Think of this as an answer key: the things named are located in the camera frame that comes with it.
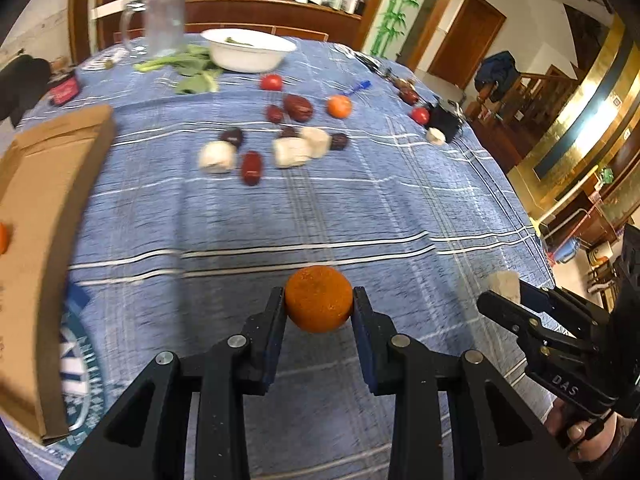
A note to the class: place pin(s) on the green bok choy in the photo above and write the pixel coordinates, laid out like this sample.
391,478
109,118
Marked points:
200,82
170,62

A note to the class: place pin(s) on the green bamboo wall decal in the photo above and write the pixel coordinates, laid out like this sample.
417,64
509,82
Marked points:
395,15

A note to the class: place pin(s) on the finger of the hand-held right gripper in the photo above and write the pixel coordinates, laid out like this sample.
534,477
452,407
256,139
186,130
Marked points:
535,297
505,310

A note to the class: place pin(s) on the smooth orange tangerine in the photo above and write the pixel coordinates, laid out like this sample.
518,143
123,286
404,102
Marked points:
339,106

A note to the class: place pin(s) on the wooden staircase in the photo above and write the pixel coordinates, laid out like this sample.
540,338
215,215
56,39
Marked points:
545,95

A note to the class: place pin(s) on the black chair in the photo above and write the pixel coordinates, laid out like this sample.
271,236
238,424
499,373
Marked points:
20,87

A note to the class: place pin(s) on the glass pitcher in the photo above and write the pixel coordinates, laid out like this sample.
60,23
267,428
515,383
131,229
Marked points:
165,25

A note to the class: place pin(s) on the red tomato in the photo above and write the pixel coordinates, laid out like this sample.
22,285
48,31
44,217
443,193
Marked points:
420,115
271,82

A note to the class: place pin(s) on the blue plaid tablecloth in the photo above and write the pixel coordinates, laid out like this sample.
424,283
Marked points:
350,220

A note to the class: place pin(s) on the wooden door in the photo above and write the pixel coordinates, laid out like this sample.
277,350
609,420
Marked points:
467,35

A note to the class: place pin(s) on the black electronic device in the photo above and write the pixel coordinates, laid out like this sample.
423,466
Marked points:
445,120

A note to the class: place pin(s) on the black car key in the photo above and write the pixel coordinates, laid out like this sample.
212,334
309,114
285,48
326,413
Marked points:
372,63

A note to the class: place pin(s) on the blue bucket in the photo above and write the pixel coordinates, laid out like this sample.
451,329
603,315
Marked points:
565,252

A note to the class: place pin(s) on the wooden chair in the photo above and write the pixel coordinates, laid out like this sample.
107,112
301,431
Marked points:
302,33
225,27

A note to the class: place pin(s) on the small orange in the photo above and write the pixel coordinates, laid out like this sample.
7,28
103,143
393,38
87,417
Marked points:
3,239

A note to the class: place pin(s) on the wooden counter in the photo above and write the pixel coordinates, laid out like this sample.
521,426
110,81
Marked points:
240,12

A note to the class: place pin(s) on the dark blue jacket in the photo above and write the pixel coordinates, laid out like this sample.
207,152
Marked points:
495,72

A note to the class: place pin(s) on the rough-skinned orange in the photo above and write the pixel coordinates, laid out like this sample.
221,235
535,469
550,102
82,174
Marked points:
318,300

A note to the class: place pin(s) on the brown cardboard box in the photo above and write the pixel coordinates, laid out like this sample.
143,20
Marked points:
45,185

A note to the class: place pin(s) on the white bowl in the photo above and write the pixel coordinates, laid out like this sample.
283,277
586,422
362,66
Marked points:
245,57

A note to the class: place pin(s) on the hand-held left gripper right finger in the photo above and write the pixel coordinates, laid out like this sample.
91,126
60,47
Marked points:
363,340

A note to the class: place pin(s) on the large red date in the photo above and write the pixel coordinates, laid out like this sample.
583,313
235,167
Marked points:
298,107

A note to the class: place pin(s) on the green leaf scrap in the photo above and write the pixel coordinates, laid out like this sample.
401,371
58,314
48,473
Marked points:
239,41

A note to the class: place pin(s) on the dark red date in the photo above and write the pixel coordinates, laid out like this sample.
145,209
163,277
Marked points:
408,95
251,168
232,137
339,141
287,132

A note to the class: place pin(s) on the small red date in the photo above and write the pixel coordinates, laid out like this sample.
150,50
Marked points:
274,113

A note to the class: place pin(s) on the person's right hand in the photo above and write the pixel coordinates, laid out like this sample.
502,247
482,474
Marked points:
580,431

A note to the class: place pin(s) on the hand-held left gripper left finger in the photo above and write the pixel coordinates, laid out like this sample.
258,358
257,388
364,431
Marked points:
276,332

